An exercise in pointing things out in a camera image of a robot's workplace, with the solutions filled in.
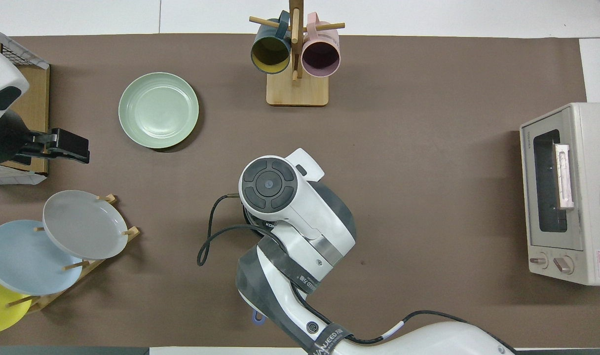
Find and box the black pot with blue handle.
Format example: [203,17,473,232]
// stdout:
[242,197,268,326]

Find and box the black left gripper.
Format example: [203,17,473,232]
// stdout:
[14,128,90,164]

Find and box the brown table mat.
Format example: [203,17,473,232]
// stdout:
[0,34,600,348]

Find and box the pale green plate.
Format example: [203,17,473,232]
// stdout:
[118,72,200,149]

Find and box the light blue plate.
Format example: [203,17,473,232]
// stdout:
[0,220,83,296]

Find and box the pink mug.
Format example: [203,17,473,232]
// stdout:
[301,12,341,78]

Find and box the dark teal mug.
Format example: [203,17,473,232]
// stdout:
[251,11,293,75]

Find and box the wooden mug tree stand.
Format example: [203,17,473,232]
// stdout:
[249,0,345,107]

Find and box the beige toaster oven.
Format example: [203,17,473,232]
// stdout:
[520,103,600,286]

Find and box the grey plate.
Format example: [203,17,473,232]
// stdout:
[42,190,129,260]

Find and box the patterned grey white cloth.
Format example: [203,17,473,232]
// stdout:
[0,24,50,70]

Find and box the wooden plate rack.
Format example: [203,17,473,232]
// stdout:
[4,194,141,315]

